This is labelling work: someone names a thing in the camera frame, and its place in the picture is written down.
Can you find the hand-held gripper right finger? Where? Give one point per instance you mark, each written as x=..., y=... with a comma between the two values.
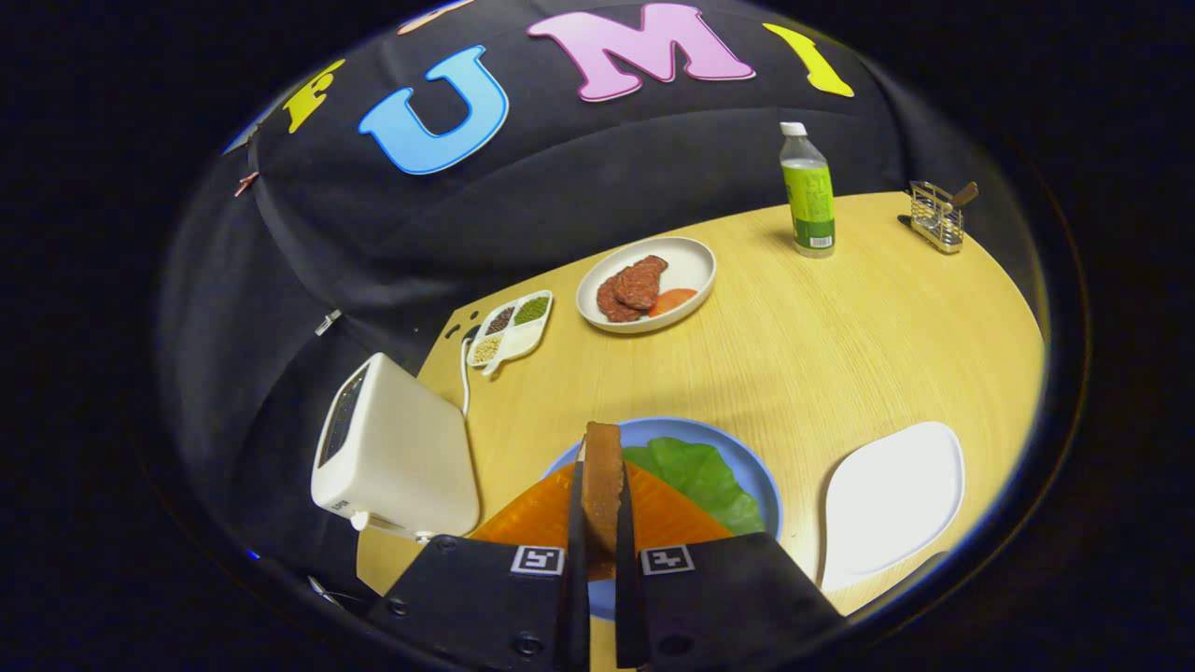
x=627, y=579

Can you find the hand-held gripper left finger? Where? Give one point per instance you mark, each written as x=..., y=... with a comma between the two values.
x=577, y=560

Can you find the browned toast slice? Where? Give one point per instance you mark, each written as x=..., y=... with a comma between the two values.
x=602, y=495

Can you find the green lettuce leaf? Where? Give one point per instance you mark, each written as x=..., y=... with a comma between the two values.
x=700, y=476

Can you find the blue plate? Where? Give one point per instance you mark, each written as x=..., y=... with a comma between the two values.
x=747, y=467

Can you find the white toaster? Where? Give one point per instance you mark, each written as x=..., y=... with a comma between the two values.
x=411, y=457

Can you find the white divided dish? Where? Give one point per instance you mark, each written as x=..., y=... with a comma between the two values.
x=518, y=345

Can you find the yellow beans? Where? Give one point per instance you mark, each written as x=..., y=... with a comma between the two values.
x=485, y=349

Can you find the dark red beans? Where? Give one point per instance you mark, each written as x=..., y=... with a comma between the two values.
x=499, y=320

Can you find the green mung beans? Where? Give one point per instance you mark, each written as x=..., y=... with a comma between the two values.
x=532, y=309

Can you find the dark red meat patty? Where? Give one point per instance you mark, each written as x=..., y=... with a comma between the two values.
x=609, y=303
x=639, y=280

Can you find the leaf-shaped white plate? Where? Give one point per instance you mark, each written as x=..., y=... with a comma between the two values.
x=887, y=504

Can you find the tomato slice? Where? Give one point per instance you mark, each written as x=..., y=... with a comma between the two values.
x=672, y=300

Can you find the round white plate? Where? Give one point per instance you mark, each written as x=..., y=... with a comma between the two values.
x=686, y=266

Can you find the silver clip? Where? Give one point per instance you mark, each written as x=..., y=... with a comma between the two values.
x=328, y=322

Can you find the green label water bottle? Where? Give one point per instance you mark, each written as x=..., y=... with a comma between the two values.
x=809, y=196

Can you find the pink clip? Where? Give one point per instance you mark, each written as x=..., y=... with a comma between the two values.
x=246, y=182

